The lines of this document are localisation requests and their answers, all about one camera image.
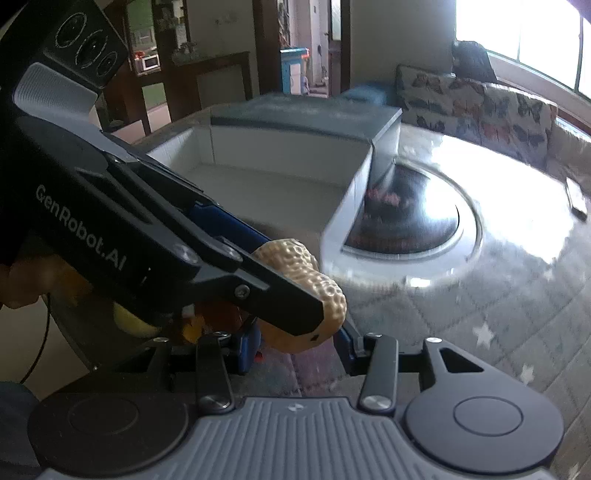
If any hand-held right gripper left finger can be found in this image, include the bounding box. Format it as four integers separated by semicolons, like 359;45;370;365
139;329;265;415

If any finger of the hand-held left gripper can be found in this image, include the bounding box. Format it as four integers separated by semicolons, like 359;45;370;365
105;154;325;339
100;130;274;258

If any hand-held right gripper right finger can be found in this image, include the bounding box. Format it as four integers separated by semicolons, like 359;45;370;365
333;322;498;414

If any tan peanut toy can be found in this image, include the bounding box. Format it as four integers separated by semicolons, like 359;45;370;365
252;237;347;355

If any white cardboard box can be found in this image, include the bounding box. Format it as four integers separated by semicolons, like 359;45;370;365
139;122;376;278

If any person's left hand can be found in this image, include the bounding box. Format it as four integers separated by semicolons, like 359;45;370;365
0;262;45;310

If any orange red toy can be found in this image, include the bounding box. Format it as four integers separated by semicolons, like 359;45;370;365
181;302;253;345

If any pale yellow toy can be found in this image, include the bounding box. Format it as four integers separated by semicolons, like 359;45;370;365
113;302;161;340

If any grey quilted star table cover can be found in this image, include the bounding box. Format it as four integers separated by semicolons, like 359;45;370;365
44;106;591;480

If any black round hotplate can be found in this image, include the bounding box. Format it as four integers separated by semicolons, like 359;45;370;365
341;159;464;256

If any blue toy kitchen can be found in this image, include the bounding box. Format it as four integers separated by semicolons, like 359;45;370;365
279;46;311;96

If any blue covered sofa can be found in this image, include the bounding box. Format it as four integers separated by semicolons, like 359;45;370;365
341;64;591;190

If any dark wooden shelf unit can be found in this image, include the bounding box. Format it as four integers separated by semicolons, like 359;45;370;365
108;0;195;134

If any grey remote control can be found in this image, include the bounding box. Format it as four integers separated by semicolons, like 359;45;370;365
565;177;588;216

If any black backpack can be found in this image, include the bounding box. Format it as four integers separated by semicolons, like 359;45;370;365
451;40;498;85

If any window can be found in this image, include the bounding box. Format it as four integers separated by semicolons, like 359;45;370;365
455;0;591;100

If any black cable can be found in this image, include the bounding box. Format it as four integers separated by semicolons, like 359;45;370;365
16;293;52;385

